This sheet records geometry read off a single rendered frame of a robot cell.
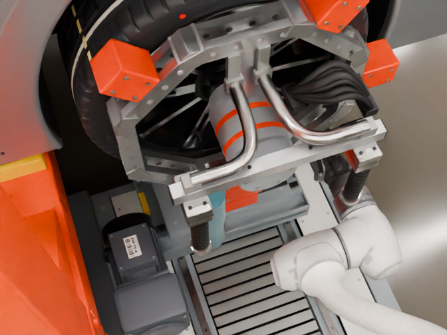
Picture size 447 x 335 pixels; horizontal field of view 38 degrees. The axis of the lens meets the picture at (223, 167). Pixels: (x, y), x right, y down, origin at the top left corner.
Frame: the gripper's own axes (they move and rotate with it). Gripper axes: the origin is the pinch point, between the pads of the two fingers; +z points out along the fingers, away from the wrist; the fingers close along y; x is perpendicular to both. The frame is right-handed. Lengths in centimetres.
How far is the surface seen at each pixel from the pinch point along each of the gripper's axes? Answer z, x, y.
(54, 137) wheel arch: 8, 54, -32
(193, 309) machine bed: -19, -12, -69
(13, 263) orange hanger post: -41, 94, 3
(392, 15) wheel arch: 7.6, 4.3, 30.8
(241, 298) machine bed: -21, -23, -59
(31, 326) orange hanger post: -45, 87, -7
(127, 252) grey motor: -9, 24, -53
